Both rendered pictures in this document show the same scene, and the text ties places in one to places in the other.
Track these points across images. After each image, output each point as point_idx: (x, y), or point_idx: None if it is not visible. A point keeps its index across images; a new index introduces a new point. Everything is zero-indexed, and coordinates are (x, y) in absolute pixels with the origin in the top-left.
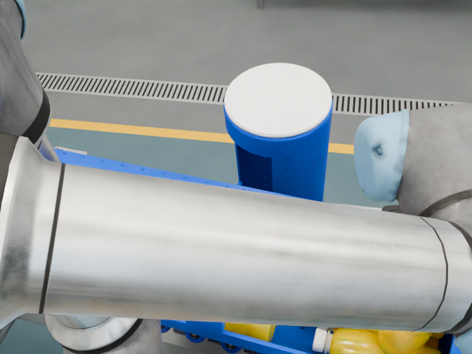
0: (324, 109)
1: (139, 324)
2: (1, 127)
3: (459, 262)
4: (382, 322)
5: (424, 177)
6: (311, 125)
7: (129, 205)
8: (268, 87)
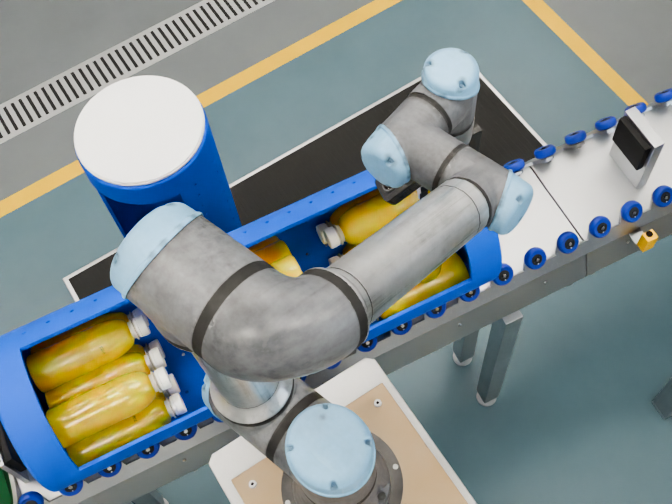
0: (197, 110)
1: None
2: None
3: (474, 194)
4: (464, 241)
5: (423, 160)
6: (199, 135)
7: (371, 262)
8: (120, 123)
